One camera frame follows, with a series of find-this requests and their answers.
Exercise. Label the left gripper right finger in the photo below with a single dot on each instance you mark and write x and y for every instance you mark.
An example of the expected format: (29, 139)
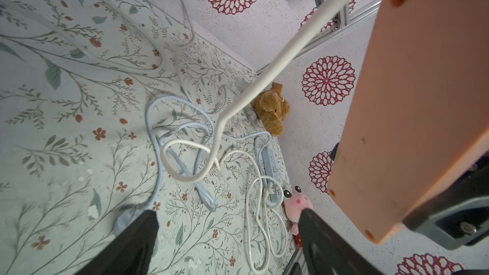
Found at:
(326, 252)

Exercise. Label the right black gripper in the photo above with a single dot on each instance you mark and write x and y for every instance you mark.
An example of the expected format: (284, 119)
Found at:
(456, 217)

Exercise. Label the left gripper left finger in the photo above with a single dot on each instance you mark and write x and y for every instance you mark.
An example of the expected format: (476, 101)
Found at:
(132, 249)

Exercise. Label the light blue power strip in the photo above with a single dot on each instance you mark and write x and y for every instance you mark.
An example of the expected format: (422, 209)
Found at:
(182, 153)

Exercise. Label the pink plush red dotted dress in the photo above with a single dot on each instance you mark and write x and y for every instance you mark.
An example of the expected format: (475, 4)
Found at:
(294, 203)

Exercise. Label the floral table mat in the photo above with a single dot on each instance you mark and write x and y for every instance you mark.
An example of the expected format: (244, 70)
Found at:
(76, 78)

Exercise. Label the brown teddy bear plush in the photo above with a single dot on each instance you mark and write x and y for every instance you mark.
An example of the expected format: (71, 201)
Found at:
(271, 108)

